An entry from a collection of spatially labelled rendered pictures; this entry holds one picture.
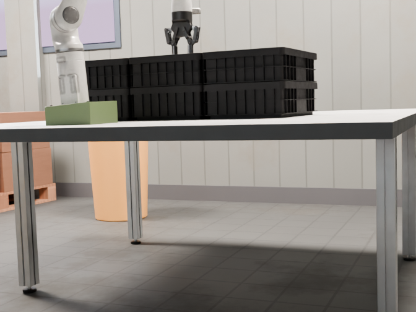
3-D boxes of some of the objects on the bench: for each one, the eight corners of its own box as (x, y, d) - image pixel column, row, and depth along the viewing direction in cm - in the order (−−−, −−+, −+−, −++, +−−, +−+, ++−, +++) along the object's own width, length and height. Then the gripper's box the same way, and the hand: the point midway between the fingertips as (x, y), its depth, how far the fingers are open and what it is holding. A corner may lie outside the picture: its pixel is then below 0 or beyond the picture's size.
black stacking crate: (129, 121, 231) (127, 88, 230) (64, 122, 244) (62, 91, 243) (181, 117, 267) (179, 88, 266) (121, 118, 280) (121, 91, 279)
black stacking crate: (284, 117, 205) (283, 80, 204) (202, 119, 218) (201, 84, 217) (319, 114, 241) (318, 82, 240) (246, 116, 254) (246, 85, 253)
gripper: (158, 11, 228) (159, 56, 229) (195, 7, 221) (196, 54, 222) (168, 13, 234) (169, 57, 236) (205, 10, 228) (205, 56, 229)
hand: (182, 52), depth 229 cm, fingers open, 5 cm apart
